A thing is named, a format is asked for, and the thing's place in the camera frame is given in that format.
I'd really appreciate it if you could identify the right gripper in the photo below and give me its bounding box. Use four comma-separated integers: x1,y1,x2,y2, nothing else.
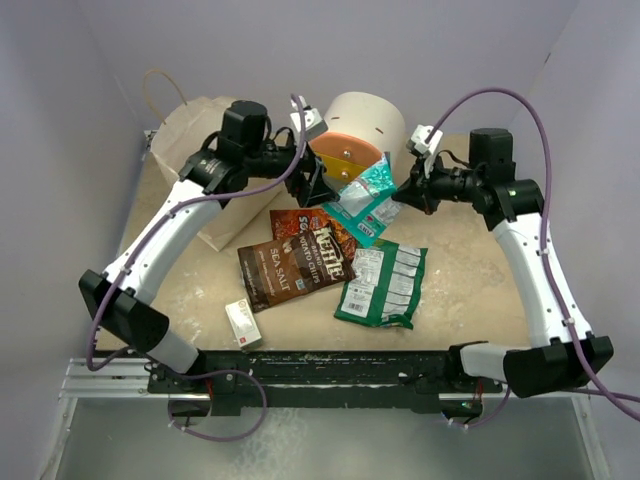
393,150,484,215

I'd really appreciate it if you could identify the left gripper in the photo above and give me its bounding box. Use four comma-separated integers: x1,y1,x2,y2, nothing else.
244,131,339,207

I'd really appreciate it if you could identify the teal snack bag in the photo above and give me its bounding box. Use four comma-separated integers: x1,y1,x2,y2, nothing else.
322,153,402,248

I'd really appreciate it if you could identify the green snack bag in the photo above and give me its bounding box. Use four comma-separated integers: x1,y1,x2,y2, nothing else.
334,239,428,330

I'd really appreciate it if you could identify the white paper bag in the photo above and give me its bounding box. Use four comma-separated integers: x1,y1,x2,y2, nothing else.
142,85,284,252

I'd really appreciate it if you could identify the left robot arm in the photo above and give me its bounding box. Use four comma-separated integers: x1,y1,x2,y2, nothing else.
79,96,339,392

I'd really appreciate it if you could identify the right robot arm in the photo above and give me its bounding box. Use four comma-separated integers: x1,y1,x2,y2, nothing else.
393,125,614,398

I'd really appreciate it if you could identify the red chips bag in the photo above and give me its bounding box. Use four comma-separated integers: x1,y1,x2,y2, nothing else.
270,208,358,262

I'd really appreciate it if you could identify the brown Kettle chips bag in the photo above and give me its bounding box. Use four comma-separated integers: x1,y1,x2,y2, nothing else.
237,225,356,313

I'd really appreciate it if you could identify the pastel mini drawer cabinet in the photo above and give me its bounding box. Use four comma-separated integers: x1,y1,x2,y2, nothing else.
310,92,406,186

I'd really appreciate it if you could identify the small white box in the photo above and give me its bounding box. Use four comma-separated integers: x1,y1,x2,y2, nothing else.
225,298,263,350

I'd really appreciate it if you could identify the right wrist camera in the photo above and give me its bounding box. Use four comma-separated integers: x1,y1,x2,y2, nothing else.
406,124,443,178

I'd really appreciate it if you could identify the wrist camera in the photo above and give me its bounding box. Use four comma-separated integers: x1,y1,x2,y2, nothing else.
290,95,328,143
406,124,443,178

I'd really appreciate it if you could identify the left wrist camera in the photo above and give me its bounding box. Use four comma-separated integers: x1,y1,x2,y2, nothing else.
290,95,328,143

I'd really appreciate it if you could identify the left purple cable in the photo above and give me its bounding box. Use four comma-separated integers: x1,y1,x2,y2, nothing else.
85,93,307,442

